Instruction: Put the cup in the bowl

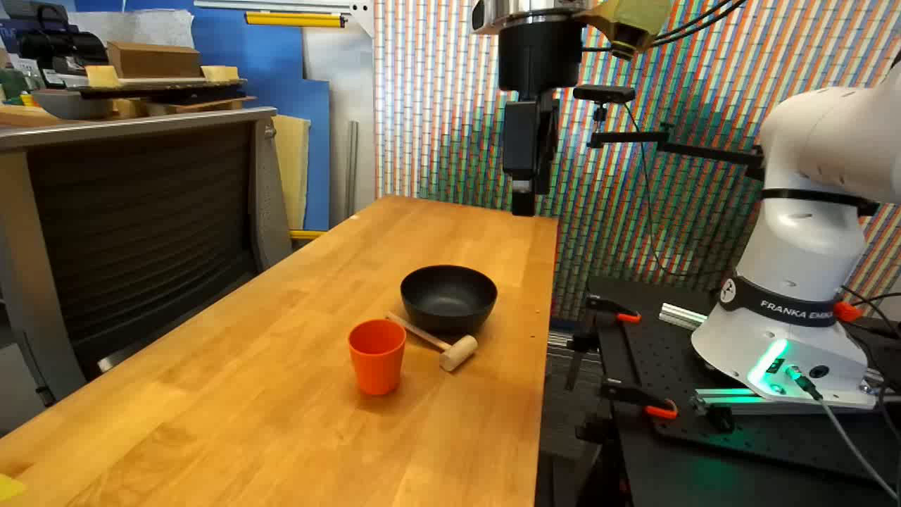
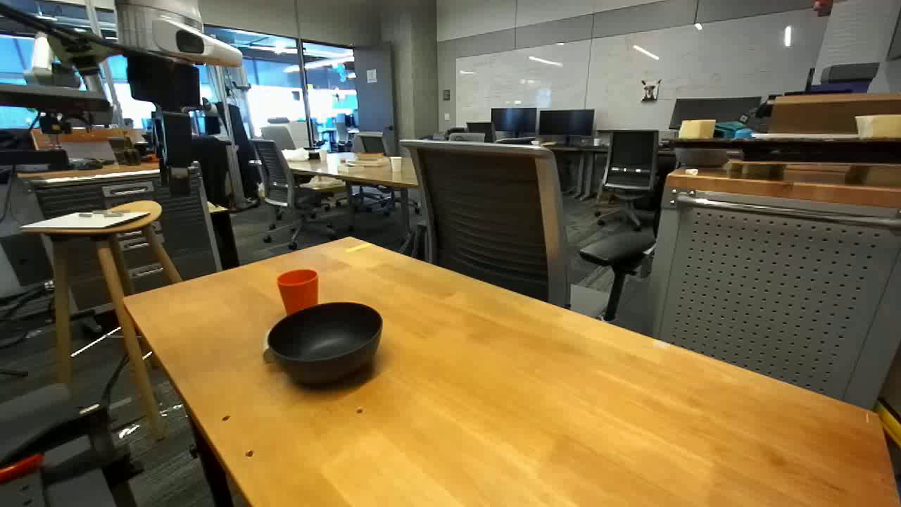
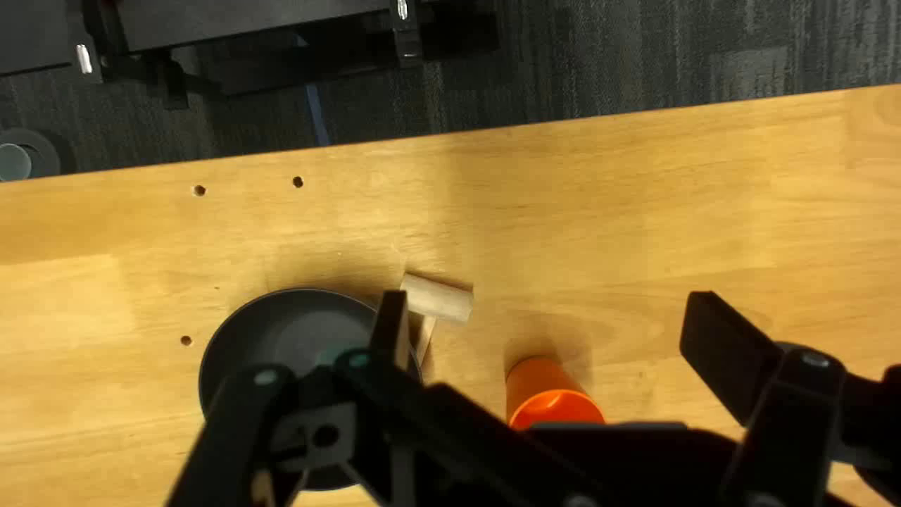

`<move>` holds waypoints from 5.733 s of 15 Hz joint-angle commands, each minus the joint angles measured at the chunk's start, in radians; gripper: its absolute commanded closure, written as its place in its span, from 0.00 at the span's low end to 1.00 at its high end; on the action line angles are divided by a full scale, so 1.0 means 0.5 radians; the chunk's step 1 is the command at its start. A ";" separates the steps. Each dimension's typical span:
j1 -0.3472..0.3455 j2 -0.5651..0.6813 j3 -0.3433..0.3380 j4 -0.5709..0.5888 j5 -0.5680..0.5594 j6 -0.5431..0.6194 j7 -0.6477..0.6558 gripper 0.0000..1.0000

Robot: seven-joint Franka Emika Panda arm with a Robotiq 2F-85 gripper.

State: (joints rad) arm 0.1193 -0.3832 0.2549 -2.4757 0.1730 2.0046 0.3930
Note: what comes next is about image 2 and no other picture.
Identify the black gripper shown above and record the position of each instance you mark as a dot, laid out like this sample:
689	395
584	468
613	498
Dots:
161	79

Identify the orange plastic cup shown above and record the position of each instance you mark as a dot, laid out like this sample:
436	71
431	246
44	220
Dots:
301	289

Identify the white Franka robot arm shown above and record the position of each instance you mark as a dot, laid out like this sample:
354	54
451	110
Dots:
160	26

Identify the black bowl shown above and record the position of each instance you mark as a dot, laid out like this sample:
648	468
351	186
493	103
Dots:
326	344

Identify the grey rolling office chair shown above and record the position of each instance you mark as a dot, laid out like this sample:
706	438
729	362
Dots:
284	185

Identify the round wooden stool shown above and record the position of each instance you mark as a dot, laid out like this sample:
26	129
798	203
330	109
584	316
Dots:
110	271

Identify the long wooden desk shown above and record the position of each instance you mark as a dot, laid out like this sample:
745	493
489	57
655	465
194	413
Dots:
361	169

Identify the grey door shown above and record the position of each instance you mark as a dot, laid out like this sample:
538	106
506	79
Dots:
375	89

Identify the black swivel chair seat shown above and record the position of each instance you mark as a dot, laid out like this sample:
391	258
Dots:
616	250

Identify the black office chair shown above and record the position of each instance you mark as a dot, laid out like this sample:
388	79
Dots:
631	169

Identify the small whiteboard poster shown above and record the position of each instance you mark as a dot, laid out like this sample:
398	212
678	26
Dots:
651	92

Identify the yellow foam block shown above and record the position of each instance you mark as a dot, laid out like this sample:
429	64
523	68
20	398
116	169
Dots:
881	126
698	129

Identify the wide black computer monitor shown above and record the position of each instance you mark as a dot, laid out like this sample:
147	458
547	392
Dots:
713	110

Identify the brown wooden box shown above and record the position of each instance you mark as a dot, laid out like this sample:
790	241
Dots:
831	113

